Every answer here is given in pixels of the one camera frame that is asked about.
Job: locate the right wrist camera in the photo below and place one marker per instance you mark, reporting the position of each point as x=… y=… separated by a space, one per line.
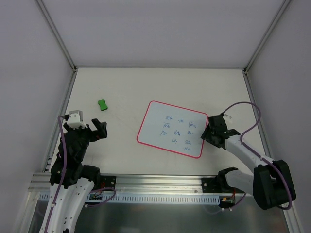
x=228 y=118

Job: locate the right aluminium frame post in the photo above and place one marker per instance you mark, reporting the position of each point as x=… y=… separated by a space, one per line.
x=268 y=32

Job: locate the pink framed whiteboard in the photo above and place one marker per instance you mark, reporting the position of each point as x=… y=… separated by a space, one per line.
x=172 y=128

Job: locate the green whiteboard eraser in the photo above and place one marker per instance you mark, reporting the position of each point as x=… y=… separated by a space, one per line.
x=102 y=105

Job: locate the aluminium mounting rail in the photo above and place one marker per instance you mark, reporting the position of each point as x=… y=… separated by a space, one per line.
x=159 y=184

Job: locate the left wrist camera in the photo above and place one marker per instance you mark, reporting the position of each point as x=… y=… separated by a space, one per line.
x=75 y=120

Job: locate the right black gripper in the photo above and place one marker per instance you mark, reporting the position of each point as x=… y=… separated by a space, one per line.
x=219 y=132

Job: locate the white slotted cable duct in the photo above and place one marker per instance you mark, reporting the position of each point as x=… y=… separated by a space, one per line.
x=148 y=198

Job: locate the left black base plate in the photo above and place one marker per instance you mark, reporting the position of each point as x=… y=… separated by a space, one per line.
x=107 y=181

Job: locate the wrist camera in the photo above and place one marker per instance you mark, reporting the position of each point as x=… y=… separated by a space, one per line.
x=75 y=120
x=228 y=118

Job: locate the left aluminium frame post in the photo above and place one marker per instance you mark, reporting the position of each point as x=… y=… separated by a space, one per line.
x=50 y=22

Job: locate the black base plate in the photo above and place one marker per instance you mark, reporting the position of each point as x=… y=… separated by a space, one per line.
x=107 y=181
x=217 y=185

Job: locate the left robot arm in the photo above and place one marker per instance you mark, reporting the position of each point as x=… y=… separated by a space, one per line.
x=71 y=181

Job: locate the aluminium frame post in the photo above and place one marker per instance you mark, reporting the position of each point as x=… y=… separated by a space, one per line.
x=50 y=22
x=268 y=32

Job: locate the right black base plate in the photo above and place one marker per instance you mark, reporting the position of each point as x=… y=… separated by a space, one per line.
x=217 y=185

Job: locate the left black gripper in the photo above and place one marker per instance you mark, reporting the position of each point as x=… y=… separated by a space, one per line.
x=87 y=132

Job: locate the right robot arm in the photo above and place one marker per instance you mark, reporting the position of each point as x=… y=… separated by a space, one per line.
x=270 y=182

